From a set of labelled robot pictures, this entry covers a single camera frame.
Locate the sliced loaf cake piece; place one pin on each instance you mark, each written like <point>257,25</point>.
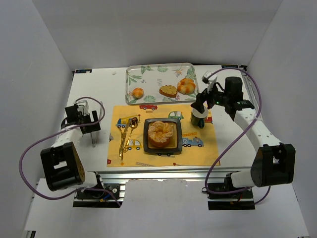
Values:
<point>168,91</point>

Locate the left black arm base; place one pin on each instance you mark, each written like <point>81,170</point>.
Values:
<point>100,199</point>

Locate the small round bread roll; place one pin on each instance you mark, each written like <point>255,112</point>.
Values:
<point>137,93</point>

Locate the left blue corner label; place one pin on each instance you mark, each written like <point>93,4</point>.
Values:
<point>81,71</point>

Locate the right blue corner label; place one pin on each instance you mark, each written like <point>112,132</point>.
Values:
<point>229,66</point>

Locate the orange glazed donut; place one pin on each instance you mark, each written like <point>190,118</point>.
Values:
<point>186,86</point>

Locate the gold fork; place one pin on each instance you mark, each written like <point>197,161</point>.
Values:
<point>123,137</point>

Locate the gold spoon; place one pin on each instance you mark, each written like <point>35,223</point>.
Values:
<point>133,125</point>

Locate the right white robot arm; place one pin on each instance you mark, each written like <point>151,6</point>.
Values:
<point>273,164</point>

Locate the blue corner label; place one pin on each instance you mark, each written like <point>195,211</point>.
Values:
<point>81,71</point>
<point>229,66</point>

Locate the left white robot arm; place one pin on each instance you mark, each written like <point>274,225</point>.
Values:
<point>61,163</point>

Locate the aluminium frame rail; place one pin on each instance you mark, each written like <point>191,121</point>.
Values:
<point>124,176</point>

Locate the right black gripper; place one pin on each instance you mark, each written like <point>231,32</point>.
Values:
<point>198,104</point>

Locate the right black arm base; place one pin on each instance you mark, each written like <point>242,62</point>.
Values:
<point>229,202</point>

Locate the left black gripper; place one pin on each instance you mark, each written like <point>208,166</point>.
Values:
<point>91,126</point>

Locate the white tropical leaf tray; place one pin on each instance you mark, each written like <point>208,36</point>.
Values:
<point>153,76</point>

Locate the black square amber plate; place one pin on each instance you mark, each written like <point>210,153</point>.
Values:
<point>175,144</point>

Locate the dark green cup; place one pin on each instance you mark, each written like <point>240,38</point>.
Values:
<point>198,119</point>

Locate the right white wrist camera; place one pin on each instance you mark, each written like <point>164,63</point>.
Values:
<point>209,77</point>

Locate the yellow vehicle print placemat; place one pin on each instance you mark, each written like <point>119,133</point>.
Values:
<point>199,146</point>

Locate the large round sugared cake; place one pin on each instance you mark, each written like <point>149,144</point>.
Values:
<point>160,133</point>

